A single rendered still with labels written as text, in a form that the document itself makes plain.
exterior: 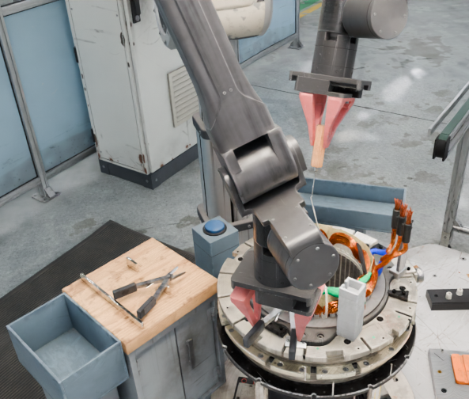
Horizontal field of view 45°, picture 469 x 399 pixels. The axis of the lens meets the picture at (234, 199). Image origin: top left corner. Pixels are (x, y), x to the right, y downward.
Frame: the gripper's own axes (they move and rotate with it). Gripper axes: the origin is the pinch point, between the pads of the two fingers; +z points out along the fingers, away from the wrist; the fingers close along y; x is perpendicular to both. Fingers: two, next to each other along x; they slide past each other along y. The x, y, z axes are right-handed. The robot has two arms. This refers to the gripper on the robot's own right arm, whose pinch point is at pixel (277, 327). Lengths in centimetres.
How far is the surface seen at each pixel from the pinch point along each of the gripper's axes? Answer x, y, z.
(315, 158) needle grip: 18.7, -0.9, -15.3
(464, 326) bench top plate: 51, 25, 38
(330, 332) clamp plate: 7.9, 5.1, 6.6
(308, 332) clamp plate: 6.9, 2.2, 6.6
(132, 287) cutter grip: 7.7, -28.2, 7.6
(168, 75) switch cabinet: 209, -137, 50
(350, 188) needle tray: 55, -3, 11
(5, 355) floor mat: 58, -136, 114
